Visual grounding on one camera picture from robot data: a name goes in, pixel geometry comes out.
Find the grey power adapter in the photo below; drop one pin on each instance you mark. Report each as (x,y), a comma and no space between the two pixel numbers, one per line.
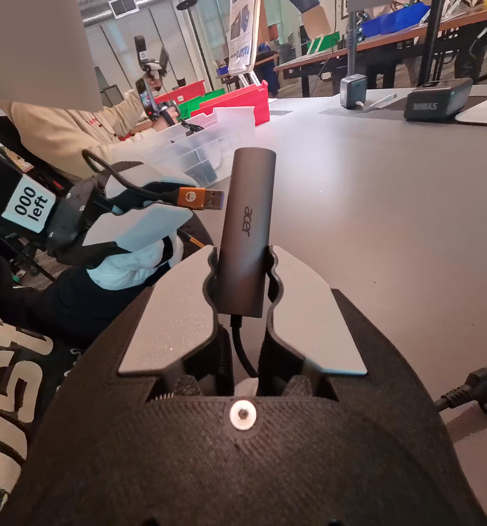
(353,91)

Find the clear plastic bin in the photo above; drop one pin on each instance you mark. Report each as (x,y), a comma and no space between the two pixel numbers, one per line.
(210,135)

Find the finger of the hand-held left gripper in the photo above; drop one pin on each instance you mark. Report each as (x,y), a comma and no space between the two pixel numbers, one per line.
(161,183)
(145,226)

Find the green plastic bin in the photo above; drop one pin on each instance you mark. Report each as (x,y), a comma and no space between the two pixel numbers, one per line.
(204,102)
(323,43)

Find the grey usb hub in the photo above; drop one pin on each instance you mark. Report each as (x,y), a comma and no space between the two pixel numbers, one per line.
(247,205)

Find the blue plastic bin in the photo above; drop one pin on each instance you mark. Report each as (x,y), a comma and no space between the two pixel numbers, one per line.
(391,20)

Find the person's left forearm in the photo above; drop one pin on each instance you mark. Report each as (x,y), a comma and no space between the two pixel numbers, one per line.
(62,304)

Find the person's right hand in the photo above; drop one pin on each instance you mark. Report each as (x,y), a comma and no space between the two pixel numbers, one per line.
(246,388)

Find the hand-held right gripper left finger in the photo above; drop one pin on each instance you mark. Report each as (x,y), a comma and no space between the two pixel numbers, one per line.
(173,324)

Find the white air vent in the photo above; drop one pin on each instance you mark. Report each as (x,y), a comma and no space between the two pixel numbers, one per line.
(123,7)

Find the small white adapter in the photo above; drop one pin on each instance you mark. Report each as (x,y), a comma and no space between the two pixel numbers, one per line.
(383,100)

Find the black power adapter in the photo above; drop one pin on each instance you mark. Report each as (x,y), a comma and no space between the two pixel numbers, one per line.
(436,100)

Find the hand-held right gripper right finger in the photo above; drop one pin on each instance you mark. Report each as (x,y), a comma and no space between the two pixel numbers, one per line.
(317,328)

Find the long wooden desk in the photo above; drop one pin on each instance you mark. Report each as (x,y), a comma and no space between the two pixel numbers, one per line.
(391,41)

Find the instruction sheet on stand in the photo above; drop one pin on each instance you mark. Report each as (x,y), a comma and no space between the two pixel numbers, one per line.
(485,107)
(241,37)

